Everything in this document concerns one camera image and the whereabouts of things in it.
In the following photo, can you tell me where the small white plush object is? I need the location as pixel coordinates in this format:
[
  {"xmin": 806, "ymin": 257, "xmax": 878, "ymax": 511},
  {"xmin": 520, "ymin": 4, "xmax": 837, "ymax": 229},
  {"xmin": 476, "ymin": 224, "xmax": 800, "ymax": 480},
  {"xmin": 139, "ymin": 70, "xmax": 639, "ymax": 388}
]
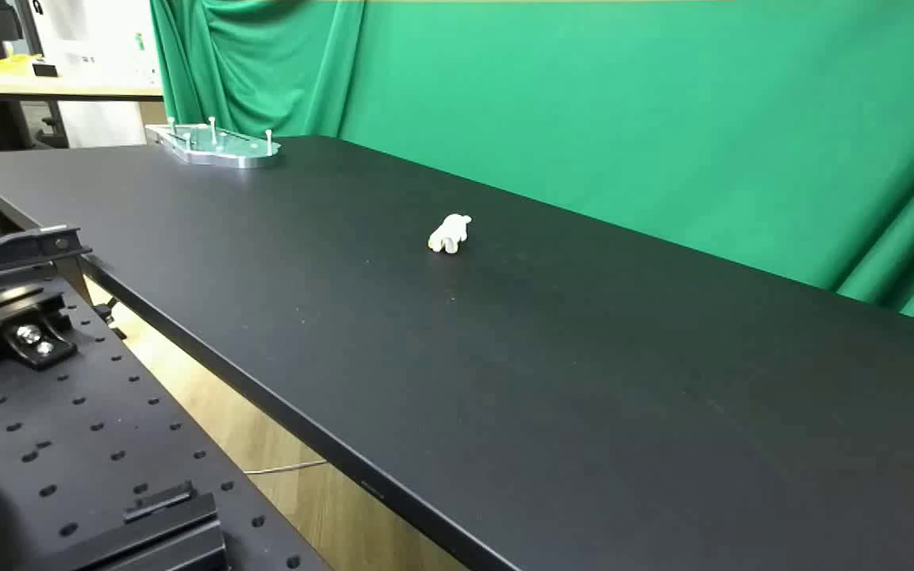
[{"xmin": 425, "ymin": 214, "xmax": 476, "ymax": 257}]

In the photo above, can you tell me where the green fabric backdrop curtain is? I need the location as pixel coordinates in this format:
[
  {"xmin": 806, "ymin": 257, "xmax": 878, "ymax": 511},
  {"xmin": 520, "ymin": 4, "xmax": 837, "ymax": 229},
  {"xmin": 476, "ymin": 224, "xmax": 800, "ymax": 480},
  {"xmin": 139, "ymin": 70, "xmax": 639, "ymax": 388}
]
[{"xmin": 147, "ymin": 0, "xmax": 914, "ymax": 338}]

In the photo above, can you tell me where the green round plate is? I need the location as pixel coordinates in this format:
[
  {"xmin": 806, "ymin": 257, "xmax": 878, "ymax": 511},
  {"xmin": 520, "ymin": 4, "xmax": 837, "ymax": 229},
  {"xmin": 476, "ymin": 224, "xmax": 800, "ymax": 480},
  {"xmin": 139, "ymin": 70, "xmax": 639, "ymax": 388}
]
[{"xmin": 147, "ymin": 115, "xmax": 287, "ymax": 171}]

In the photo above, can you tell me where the black perforated breadboard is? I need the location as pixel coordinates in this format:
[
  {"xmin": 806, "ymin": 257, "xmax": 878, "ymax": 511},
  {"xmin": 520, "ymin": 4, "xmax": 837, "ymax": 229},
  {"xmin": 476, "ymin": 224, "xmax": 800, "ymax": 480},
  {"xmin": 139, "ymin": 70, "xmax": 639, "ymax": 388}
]
[{"xmin": 0, "ymin": 277, "xmax": 330, "ymax": 571}]

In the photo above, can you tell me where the black clamp with silver screw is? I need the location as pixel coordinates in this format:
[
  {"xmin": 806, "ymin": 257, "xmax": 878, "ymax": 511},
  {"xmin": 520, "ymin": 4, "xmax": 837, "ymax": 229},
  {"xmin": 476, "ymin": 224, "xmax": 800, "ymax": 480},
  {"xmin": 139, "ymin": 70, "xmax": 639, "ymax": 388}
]
[{"xmin": 0, "ymin": 310, "xmax": 81, "ymax": 371}]

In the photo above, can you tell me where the white cabinet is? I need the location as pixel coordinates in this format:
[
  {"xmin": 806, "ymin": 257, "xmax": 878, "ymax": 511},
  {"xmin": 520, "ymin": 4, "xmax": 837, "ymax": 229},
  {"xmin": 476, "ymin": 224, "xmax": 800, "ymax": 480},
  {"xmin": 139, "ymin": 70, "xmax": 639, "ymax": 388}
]
[{"xmin": 28, "ymin": 0, "xmax": 165, "ymax": 88}]

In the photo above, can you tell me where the light wooden desk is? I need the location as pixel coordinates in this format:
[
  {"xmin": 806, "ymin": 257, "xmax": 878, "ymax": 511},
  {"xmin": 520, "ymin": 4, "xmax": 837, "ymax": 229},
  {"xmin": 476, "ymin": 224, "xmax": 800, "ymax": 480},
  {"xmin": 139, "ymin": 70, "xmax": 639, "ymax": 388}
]
[{"xmin": 0, "ymin": 55, "xmax": 165, "ymax": 106}]

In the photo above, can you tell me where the black metal rail bracket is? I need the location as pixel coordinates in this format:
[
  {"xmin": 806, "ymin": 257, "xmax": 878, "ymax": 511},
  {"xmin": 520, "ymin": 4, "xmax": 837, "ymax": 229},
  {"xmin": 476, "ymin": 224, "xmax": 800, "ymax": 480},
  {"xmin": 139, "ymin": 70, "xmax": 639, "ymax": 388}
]
[{"xmin": 0, "ymin": 221, "xmax": 93, "ymax": 294}]

